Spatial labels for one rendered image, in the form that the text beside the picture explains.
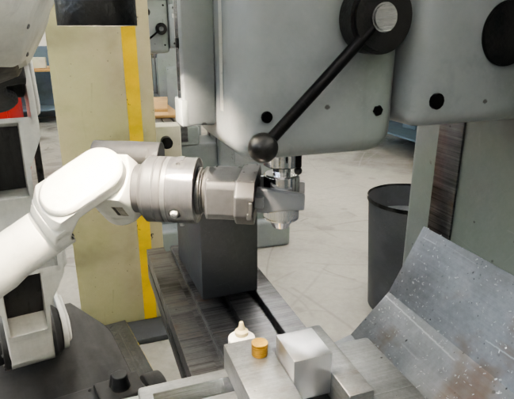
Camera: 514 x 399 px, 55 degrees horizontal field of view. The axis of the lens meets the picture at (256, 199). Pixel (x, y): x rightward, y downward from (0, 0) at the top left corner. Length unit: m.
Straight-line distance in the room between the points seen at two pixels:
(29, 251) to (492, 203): 0.69
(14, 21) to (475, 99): 0.61
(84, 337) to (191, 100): 1.17
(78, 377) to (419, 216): 0.97
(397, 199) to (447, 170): 1.98
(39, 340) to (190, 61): 0.99
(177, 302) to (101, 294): 1.58
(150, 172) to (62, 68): 1.68
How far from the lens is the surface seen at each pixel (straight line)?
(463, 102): 0.61
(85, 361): 1.53
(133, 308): 2.65
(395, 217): 2.51
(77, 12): 0.48
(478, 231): 0.91
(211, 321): 0.96
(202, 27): 0.57
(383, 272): 2.67
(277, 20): 0.51
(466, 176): 0.91
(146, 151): 0.69
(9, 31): 0.80
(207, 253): 0.99
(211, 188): 0.61
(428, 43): 0.57
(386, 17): 0.52
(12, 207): 1.16
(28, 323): 1.38
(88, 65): 2.29
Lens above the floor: 1.44
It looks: 19 degrees down
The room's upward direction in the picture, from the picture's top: straight up
